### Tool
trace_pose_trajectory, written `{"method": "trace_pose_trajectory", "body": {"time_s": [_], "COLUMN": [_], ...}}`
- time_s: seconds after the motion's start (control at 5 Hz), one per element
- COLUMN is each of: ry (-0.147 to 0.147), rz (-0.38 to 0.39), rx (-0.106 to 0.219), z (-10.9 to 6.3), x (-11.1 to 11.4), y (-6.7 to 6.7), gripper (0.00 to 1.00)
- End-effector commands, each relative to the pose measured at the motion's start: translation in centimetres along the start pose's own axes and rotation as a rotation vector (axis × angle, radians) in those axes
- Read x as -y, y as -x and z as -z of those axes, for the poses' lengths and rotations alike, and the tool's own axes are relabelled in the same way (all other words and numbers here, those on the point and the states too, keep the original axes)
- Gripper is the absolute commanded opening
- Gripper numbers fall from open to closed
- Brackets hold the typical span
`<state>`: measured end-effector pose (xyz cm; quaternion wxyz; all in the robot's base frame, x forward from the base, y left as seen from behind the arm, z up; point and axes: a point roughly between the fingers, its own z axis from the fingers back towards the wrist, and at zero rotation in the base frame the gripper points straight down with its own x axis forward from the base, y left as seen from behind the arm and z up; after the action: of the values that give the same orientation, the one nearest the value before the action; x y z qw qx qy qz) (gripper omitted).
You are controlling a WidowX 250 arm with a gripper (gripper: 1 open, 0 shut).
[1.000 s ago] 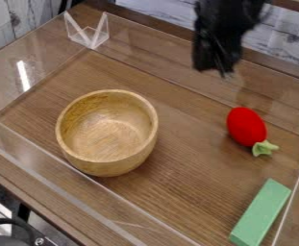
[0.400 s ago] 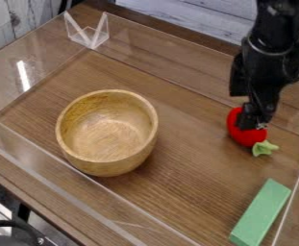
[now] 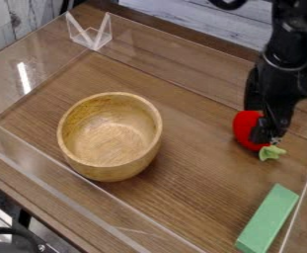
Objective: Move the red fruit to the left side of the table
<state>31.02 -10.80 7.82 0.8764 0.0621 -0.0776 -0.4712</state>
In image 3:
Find black cable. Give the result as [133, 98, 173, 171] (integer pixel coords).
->
[207, 0, 252, 11]

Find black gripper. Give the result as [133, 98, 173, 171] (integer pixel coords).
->
[243, 53, 307, 146]

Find black table leg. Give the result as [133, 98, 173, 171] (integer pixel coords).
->
[18, 210, 32, 228]

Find green foam block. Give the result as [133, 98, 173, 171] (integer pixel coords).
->
[235, 184, 299, 253]

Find clear acrylic corner bracket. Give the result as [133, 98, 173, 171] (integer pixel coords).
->
[64, 12, 112, 51]

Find light wooden bowl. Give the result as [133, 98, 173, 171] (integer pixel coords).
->
[56, 92, 161, 182]

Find red felt strawberry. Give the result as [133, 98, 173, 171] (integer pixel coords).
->
[232, 111, 285, 161]

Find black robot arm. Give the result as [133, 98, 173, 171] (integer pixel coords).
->
[244, 0, 307, 144]

